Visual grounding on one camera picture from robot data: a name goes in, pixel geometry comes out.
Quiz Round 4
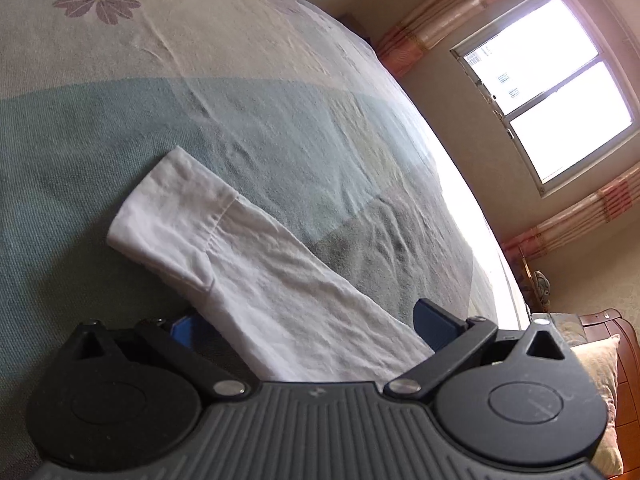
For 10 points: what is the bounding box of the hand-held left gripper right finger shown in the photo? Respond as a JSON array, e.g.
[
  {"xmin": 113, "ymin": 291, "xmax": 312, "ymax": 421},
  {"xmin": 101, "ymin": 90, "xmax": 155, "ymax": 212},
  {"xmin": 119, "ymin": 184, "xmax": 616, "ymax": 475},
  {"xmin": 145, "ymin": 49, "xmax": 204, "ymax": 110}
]
[{"xmin": 382, "ymin": 298, "xmax": 566, "ymax": 403}]

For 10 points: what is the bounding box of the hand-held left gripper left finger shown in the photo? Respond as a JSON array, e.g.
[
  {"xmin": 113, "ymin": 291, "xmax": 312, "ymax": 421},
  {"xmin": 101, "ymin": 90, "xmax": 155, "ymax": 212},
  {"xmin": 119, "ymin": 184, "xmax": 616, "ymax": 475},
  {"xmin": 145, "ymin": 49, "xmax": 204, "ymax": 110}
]
[{"xmin": 67, "ymin": 312, "xmax": 251, "ymax": 403}]

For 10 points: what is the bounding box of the white printed long-sleeve shirt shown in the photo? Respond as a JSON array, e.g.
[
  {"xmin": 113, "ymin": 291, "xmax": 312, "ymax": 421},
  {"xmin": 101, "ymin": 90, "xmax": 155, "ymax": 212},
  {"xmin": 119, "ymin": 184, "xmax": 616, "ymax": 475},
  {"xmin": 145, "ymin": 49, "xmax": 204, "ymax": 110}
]
[{"xmin": 106, "ymin": 146, "xmax": 436, "ymax": 383}]

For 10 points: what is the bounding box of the wooden nightstand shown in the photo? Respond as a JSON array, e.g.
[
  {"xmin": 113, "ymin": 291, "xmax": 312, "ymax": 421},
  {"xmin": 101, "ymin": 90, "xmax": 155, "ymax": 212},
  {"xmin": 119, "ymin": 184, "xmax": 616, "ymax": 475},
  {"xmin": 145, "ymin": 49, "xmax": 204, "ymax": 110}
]
[{"xmin": 519, "ymin": 255, "xmax": 537, "ymax": 313}]

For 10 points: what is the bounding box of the grey-green figurine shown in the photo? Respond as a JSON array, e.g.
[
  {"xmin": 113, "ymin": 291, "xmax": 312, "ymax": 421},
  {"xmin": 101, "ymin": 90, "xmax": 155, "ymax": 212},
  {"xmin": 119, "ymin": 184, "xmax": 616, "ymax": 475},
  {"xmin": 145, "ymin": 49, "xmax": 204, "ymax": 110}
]
[{"xmin": 532, "ymin": 270, "xmax": 554, "ymax": 307}]

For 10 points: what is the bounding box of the beige pillow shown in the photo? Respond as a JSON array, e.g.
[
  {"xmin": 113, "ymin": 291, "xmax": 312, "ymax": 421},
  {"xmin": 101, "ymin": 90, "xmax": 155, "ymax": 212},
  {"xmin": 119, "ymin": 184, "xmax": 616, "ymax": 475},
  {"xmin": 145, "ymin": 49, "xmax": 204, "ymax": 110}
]
[{"xmin": 565, "ymin": 334, "xmax": 626, "ymax": 478}]

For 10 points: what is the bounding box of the wooden bed headboard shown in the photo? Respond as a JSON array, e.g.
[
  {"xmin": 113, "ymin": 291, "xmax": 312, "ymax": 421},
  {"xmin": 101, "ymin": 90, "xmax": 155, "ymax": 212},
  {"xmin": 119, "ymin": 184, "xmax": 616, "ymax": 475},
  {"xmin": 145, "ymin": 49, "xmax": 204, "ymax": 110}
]
[{"xmin": 577, "ymin": 307, "xmax": 640, "ymax": 480}]

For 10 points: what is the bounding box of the floral patchwork bed sheet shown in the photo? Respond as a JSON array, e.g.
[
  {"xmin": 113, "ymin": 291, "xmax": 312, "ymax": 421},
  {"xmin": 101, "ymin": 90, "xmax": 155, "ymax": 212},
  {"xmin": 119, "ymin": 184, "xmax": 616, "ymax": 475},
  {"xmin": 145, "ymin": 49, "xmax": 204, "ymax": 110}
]
[{"xmin": 0, "ymin": 0, "xmax": 531, "ymax": 471}]

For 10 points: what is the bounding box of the window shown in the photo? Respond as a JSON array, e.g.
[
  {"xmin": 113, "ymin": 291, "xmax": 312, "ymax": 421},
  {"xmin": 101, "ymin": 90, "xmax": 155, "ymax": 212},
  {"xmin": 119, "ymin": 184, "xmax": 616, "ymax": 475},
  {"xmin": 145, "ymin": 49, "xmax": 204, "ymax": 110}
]
[{"xmin": 450, "ymin": 0, "xmax": 640, "ymax": 198}]

